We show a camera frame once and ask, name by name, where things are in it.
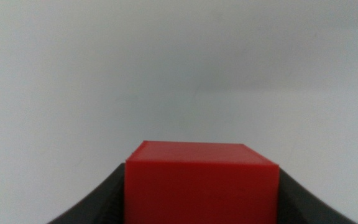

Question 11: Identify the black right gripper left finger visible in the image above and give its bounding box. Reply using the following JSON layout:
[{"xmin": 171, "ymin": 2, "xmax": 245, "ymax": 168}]
[{"xmin": 46, "ymin": 162, "xmax": 126, "ymax": 224}]

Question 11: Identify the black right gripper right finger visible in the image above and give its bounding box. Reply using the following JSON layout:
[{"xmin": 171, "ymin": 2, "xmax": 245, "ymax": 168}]
[{"xmin": 277, "ymin": 167, "xmax": 358, "ymax": 224}]

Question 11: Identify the red cube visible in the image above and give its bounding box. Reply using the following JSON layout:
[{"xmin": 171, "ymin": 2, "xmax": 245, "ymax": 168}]
[{"xmin": 123, "ymin": 140, "xmax": 280, "ymax": 224}]

